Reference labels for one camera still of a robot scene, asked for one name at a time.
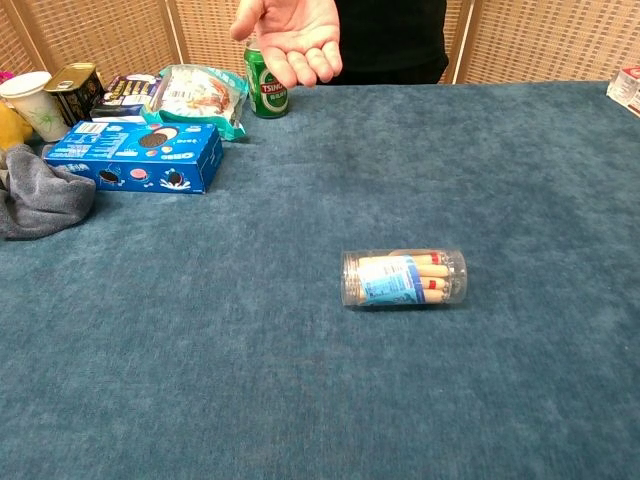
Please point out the person's open bare hand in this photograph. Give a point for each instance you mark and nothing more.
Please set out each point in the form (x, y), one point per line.
(300, 35)

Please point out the clear jar of sausages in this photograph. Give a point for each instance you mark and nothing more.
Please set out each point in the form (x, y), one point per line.
(400, 280)

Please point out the green Tsingtao beer can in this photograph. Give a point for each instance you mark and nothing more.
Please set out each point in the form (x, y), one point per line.
(270, 95)

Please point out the person in black clothes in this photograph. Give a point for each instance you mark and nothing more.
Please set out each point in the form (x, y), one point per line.
(395, 40)

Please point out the teal clear snack bag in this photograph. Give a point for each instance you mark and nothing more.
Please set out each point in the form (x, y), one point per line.
(200, 97)

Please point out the dark blue snack box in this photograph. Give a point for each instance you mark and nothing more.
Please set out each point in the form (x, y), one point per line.
(125, 97)

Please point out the blue Oreo cookie box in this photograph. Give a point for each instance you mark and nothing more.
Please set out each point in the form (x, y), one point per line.
(145, 157)

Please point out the dark gold-lidded tin can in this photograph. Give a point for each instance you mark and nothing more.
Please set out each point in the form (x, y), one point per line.
(77, 92)

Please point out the woven rattan folding screen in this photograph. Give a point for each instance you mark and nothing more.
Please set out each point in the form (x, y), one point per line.
(545, 40)

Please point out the blue velvet tablecloth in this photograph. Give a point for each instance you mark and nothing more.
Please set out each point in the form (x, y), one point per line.
(320, 300)

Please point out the white paper cup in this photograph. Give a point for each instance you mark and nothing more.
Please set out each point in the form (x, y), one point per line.
(35, 105)

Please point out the yellow plush object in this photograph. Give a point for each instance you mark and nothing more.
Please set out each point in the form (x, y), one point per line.
(11, 127)

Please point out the grey folded cloth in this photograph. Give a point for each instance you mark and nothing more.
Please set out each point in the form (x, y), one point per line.
(40, 197)

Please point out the white red small box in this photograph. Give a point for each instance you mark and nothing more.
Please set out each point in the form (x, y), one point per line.
(626, 90)

